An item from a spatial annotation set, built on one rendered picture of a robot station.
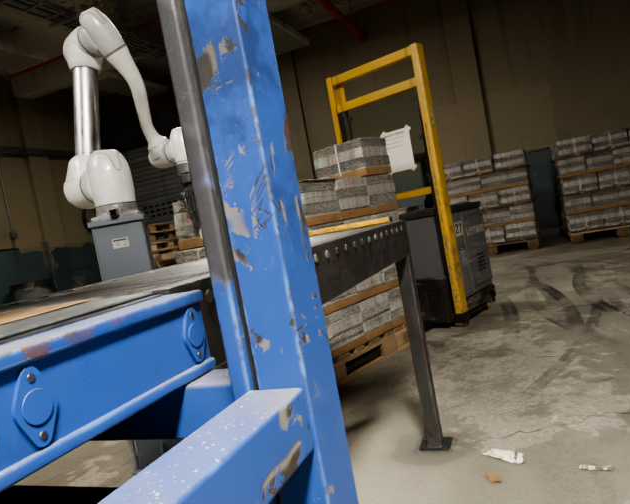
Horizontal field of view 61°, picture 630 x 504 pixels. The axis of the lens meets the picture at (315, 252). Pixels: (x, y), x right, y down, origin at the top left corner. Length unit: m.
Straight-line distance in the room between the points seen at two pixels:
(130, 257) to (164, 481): 1.81
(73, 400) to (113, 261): 1.69
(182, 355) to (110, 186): 1.63
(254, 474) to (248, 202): 0.23
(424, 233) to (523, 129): 5.45
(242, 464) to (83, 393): 0.16
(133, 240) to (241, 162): 1.68
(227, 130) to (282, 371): 0.23
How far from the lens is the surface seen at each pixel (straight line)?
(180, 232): 2.64
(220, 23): 0.53
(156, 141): 2.60
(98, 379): 0.52
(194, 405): 0.61
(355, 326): 2.97
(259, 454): 0.44
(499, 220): 7.45
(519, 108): 9.13
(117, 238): 2.17
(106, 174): 2.21
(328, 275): 1.13
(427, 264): 3.86
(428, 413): 2.00
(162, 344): 0.58
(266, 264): 0.50
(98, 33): 2.46
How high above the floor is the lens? 0.84
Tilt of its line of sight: 3 degrees down
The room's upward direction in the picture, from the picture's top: 11 degrees counter-clockwise
